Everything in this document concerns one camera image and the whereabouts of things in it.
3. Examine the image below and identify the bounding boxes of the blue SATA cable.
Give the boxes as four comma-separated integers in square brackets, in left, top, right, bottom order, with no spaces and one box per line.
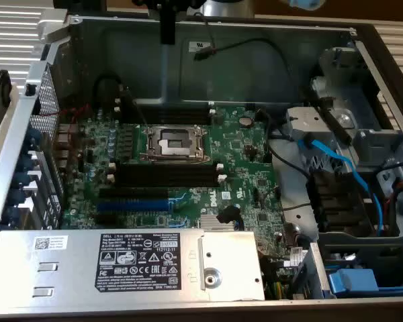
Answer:
[297,132,387,234]

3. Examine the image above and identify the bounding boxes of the blue disk bay latch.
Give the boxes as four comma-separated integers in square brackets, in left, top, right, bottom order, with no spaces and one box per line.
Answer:
[327,268,380,299]

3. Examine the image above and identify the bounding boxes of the black ribbed plastic bracket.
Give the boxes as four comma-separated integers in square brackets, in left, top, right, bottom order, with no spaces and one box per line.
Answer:
[307,169,359,232]

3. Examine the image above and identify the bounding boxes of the black power supply label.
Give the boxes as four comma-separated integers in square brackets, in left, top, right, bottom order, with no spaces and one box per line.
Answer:
[95,233,184,292]

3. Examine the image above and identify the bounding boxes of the silver USB port block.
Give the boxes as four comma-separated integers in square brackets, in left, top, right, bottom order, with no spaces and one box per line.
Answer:
[54,153,75,169]

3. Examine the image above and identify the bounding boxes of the dark cable plug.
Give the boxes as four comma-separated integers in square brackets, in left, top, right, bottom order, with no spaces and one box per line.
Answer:
[217,204,244,229]

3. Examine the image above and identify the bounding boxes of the silver chipset heatsink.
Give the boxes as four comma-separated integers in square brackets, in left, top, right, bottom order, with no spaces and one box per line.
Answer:
[201,214,234,231]

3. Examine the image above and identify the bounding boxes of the silver power supply unit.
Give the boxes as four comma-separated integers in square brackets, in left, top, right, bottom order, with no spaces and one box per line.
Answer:
[0,229,266,303]

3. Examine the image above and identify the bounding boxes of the short black expansion slot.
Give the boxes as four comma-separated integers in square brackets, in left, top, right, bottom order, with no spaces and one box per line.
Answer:
[94,213,119,226]

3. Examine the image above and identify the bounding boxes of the RAM slot white latches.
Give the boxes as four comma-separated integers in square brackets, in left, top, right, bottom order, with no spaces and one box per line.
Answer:
[116,99,216,110]
[109,167,225,178]
[120,109,216,120]

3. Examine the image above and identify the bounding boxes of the white paper tag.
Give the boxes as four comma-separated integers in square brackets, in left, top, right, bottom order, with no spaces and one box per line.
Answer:
[286,246,306,266]

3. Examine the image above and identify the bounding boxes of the long black expansion slot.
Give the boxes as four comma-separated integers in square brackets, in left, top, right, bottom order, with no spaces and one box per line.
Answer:
[99,186,171,199]

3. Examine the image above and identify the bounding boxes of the yellow black power wires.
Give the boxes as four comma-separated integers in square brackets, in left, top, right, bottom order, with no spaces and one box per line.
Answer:
[266,279,290,301]

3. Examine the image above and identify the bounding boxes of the black looped cable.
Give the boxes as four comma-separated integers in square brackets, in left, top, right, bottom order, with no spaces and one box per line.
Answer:
[93,73,122,105]

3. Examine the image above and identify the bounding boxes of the black cable plug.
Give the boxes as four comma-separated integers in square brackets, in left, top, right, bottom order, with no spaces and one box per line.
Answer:
[254,107,273,135]

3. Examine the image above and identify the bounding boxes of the thin socket locking lever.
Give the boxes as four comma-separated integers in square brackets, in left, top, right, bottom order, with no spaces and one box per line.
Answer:
[139,156,213,166]
[134,103,150,127]

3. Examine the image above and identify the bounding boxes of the green motherboard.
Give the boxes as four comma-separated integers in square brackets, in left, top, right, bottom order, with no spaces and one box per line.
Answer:
[58,103,285,232]

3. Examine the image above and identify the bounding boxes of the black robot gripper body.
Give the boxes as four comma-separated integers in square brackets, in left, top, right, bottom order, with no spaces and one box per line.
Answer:
[132,0,175,46]

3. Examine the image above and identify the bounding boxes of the blue expansion slot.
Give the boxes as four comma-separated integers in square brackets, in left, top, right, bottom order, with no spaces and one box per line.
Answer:
[96,198,171,213]

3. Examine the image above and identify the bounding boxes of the grey metal PC case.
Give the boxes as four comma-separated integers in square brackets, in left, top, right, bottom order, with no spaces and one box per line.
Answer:
[0,8,403,322]

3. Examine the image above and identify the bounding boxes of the silver ethernet port block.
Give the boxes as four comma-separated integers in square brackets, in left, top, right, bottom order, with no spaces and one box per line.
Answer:
[53,123,80,136]

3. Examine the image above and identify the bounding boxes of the thick black cable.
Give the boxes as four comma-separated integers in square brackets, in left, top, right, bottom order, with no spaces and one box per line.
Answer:
[302,86,354,145]

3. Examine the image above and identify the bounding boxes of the white certification sticker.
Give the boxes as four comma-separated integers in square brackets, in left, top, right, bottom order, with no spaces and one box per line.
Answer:
[187,39,213,54]

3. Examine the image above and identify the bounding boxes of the white QR code sticker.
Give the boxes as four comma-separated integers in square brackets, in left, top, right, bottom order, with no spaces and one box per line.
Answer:
[33,235,70,251]

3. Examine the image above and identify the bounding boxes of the silver stacked port block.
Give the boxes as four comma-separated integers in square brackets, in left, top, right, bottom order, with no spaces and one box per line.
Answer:
[53,136,77,152]

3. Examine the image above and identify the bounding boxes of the black loose cable with plug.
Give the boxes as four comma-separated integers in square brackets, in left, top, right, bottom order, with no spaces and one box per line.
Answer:
[193,16,283,62]

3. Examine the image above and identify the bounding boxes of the silver disk bay cage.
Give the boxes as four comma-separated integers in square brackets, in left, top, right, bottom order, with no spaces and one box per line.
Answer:
[285,45,403,237]

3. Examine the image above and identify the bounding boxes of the CPU socket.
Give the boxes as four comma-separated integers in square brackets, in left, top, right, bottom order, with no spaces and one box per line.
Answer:
[139,123,212,165]

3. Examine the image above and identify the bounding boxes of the black RAM slots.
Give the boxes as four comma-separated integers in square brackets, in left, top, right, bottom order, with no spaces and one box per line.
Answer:
[109,177,228,189]

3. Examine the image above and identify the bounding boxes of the red black twisted wire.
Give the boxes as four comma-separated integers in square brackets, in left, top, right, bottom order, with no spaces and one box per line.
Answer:
[58,103,92,123]

